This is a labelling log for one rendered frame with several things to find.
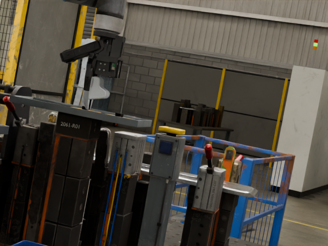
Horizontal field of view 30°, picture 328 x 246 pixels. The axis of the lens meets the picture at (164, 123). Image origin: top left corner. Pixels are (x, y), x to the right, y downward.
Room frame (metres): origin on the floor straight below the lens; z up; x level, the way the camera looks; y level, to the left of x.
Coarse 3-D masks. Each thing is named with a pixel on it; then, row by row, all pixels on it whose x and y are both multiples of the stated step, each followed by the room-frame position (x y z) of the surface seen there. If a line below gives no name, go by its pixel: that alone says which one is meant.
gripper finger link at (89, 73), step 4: (88, 64) 1.63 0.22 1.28; (88, 68) 1.63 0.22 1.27; (92, 68) 1.63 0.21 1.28; (88, 72) 1.62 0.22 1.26; (92, 72) 1.63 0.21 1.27; (88, 76) 1.62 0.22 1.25; (92, 76) 1.64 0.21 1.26; (84, 80) 1.63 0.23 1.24; (88, 80) 1.63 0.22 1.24; (84, 84) 1.63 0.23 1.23; (88, 84) 1.63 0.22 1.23; (84, 88) 1.63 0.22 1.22; (88, 88) 1.63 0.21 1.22
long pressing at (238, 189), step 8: (144, 168) 1.92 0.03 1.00; (184, 176) 1.91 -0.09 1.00; (192, 176) 1.95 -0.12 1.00; (192, 184) 1.83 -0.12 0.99; (224, 184) 1.89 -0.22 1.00; (232, 184) 1.92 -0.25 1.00; (240, 184) 1.96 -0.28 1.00; (232, 192) 1.80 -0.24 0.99; (240, 192) 1.80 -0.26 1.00; (248, 192) 1.80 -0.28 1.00; (256, 192) 1.90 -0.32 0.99
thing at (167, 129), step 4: (160, 128) 1.58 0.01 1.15; (164, 128) 1.58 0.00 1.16; (168, 128) 1.58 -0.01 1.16; (172, 128) 1.59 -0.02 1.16; (176, 128) 1.62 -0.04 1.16; (168, 132) 1.58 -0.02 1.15; (172, 132) 1.58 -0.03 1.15; (176, 132) 1.57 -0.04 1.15; (180, 132) 1.57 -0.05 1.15; (184, 132) 1.62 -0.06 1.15
